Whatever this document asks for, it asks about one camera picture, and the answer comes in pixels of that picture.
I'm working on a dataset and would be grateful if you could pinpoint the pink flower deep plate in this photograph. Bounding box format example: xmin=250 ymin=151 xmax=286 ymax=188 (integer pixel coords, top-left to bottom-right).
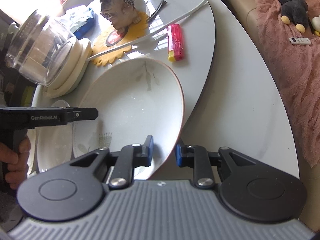
xmin=36 ymin=100 xmax=75 ymax=173

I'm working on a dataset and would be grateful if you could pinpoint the floral deep plate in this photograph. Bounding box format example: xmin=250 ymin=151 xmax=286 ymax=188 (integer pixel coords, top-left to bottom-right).
xmin=73 ymin=58 xmax=184 ymax=179

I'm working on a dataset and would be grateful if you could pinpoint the person's left hand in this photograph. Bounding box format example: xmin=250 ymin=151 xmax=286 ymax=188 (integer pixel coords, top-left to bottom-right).
xmin=1 ymin=135 xmax=31 ymax=190

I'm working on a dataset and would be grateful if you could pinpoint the cream kettle base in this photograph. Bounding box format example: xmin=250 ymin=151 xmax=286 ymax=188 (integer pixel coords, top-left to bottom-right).
xmin=43 ymin=38 xmax=92 ymax=99

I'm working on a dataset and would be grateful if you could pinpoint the glass electric kettle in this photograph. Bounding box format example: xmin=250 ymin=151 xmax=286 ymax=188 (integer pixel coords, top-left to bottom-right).
xmin=5 ymin=10 xmax=82 ymax=86

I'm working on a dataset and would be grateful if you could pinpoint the yellow sunflower coaster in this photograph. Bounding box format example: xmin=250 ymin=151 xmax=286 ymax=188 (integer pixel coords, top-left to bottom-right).
xmin=91 ymin=11 xmax=149 ymax=66

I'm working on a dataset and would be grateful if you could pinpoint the brown dog figurine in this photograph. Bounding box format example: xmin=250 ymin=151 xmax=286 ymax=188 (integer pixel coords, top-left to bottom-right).
xmin=100 ymin=0 xmax=141 ymax=35

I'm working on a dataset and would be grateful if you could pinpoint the grey lazy susan turntable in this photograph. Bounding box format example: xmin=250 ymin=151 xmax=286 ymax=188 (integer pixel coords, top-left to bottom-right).
xmin=31 ymin=0 xmax=217 ymax=131

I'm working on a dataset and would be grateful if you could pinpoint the black hair clip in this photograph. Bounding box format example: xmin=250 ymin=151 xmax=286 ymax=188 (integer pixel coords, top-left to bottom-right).
xmin=146 ymin=0 xmax=167 ymax=24

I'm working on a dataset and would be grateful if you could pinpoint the pink blanket sofa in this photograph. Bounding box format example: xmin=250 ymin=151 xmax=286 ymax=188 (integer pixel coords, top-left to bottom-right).
xmin=226 ymin=0 xmax=319 ymax=231

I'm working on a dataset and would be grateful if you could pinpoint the white remote control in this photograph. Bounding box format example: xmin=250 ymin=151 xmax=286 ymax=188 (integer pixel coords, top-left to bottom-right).
xmin=289 ymin=37 xmax=311 ymax=45

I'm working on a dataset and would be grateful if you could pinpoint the dark monkey plush toy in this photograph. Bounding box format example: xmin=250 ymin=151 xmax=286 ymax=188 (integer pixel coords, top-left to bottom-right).
xmin=278 ymin=0 xmax=315 ymax=34

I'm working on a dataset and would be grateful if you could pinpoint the grey penguin plush toy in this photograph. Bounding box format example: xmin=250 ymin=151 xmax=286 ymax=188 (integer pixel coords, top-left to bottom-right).
xmin=311 ymin=16 xmax=320 ymax=36

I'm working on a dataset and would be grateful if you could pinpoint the white power cable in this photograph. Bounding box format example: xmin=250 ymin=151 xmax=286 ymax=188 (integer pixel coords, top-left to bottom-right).
xmin=86 ymin=0 xmax=220 ymax=61

